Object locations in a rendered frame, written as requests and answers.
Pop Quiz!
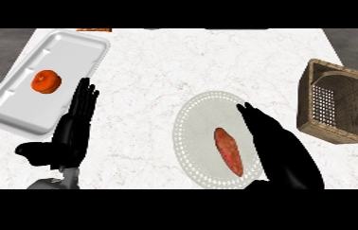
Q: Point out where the orange round fruit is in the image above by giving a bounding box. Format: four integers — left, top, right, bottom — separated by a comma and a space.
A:
30, 69, 64, 95

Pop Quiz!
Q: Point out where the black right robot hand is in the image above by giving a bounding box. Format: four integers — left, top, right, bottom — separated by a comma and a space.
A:
236, 101, 326, 190

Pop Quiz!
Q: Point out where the reddish-brown sweet potato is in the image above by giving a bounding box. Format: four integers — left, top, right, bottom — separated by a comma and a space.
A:
213, 127, 246, 178

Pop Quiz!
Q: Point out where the brown wicker basket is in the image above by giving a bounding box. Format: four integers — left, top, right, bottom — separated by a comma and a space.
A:
295, 58, 358, 145

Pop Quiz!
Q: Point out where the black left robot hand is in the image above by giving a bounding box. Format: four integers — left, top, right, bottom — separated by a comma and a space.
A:
14, 77, 101, 171

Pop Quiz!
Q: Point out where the white rectangular tray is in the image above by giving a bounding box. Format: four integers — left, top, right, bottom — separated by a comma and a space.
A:
0, 28, 113, 137

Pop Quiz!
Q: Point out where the round pale grey placemat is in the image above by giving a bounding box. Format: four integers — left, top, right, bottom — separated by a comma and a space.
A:
172, 90, 270, 189

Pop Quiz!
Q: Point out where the orange-brown flat object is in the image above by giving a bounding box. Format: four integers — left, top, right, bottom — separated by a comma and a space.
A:
76, 27, 114, 33

